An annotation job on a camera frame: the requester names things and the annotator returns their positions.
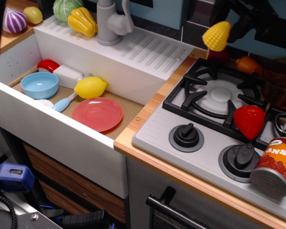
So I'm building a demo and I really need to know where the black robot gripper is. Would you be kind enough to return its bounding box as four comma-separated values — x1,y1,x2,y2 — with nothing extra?
209,0,286,43

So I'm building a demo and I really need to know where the yellow toy corn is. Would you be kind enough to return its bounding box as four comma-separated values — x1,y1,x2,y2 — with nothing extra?
202,21,232,52

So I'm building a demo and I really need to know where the pink plastic plate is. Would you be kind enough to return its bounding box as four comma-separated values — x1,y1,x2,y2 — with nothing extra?
71,97,124,132

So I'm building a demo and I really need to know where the dark red toy apple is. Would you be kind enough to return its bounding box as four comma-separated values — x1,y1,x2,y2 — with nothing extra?
206,47,232,63

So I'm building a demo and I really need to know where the orange toy fruit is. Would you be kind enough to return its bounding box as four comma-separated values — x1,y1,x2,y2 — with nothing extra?
236,56,261,74

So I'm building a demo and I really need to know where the orange transparent toy pot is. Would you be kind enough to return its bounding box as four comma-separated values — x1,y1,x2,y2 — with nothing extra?
255,57,286,109

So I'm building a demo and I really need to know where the red toy strawberry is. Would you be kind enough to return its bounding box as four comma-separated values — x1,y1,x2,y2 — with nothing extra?
233,105,266,140

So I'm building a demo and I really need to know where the black stove grate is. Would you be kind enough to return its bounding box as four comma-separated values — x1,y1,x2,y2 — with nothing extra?
163,58,286,149

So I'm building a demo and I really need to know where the grey toy faucet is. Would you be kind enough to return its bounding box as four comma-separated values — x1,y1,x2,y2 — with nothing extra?
97,0,134,46

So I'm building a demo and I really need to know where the left black stove knob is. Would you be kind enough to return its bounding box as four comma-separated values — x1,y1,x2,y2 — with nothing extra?
169,123,204,153

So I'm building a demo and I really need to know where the black stove knob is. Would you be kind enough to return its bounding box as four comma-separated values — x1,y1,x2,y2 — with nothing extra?
218,143,260,183
169,123,204,153

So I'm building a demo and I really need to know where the grey toy stove top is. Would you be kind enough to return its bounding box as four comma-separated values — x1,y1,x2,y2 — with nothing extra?
132,96,286,219

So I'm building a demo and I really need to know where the right black stove knob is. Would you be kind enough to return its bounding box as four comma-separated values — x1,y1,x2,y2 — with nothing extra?
218,143,260,183

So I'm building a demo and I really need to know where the yellow toy bell pepper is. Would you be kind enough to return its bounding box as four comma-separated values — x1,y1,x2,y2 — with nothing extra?
67,7,98,38

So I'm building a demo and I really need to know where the yellow toy lemon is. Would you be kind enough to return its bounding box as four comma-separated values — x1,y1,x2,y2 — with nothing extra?
74,76,108,99

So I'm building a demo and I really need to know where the orange toy beans can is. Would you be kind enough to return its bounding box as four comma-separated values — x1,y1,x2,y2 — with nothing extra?
250,137,286,198

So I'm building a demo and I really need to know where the green toy cabbage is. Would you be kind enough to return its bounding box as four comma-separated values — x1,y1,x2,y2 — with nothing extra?
52,0,84,22

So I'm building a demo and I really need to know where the white toy block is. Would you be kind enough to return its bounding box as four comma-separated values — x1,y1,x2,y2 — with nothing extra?
53,65,84,89

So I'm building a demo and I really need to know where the white toy sink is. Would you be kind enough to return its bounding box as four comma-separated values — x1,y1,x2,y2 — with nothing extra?
0,16,194,198

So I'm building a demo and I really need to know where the red and white toy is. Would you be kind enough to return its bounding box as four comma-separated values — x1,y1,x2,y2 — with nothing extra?
37,59,60,73

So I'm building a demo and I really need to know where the light blue toy spoon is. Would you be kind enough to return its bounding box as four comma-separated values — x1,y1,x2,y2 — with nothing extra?
52,93,77,113

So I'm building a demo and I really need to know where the yellow toy potato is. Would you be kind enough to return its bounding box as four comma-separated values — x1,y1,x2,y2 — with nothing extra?
23,7,43,24

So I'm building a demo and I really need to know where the white round toy lid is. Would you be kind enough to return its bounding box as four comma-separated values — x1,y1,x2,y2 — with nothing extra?
36,99,54,108

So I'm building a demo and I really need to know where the light blue plastic bowl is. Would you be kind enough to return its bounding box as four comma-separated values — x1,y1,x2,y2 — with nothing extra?
20,72,59,99

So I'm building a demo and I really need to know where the purple striped toy onion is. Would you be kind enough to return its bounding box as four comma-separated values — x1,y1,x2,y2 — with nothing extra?
2,7,27,33

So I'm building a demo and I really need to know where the wooden drawer front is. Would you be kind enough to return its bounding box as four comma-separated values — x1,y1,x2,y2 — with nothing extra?
23,143,127,229

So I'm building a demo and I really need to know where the blue clamp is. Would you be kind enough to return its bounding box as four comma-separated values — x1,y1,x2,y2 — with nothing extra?
0,162,35,193

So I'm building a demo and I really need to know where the black oven door handle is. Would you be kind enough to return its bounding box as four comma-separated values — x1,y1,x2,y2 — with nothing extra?
145,186,206,229

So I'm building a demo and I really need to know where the black ridged tool handle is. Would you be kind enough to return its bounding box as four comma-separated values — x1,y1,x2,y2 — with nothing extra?
60,210,110,229

